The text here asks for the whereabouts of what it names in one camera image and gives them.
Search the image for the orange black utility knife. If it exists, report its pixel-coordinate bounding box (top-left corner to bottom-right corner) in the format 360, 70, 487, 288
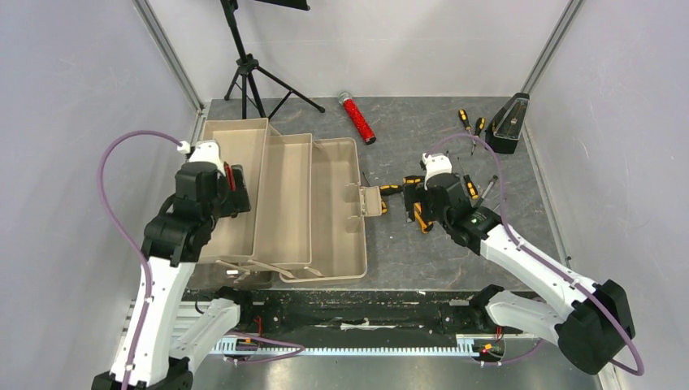
413, 202, 434, 234

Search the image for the translucent brown plastic toolbox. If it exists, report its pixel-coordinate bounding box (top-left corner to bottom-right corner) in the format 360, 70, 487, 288
188, 119, 382, 289

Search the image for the red black utility knife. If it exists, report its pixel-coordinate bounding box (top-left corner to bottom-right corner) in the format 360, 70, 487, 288
224, 162, 236, 192

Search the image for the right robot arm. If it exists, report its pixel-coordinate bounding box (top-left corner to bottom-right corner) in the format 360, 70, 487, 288
403, 173, 635, 375

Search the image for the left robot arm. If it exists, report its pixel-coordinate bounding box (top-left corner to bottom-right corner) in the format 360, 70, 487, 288
92, 162, 255, 389

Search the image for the black clear-lid tool case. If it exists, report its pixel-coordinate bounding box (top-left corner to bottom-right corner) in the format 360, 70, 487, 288
484, 93, 531, 154

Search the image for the yellow black screwdriver large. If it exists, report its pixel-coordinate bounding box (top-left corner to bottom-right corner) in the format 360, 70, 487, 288
379, 184, 403, 197

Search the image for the yellow black screwdriver far right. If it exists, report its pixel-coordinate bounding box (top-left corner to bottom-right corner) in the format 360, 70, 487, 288
470, 117, 486, 156

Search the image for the yellow black screwdriver far left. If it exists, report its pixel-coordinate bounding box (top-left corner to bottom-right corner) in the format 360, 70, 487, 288
457, 108, 474, 136

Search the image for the red glitter flashlight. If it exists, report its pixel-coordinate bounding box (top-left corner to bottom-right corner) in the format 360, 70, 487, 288
338, 91, 376, 145

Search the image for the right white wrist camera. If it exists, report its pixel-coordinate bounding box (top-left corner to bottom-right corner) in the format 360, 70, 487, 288
421, 153, 453, 189

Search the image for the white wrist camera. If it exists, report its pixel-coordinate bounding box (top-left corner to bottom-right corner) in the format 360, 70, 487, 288
176, 140, 227, 176
421, 153, 453, 189

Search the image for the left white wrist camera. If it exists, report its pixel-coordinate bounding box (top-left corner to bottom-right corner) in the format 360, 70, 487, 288
176, 140, 227, 176

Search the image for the black camera tripod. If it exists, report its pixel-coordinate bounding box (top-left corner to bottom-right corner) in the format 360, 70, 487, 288
220, 0, 326, 119

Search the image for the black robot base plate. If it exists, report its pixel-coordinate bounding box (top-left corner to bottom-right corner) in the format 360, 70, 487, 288
184, 287, 498, 348

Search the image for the aluminium frame rail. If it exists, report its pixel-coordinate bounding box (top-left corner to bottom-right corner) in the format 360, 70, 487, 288
107, 301, 628, 390

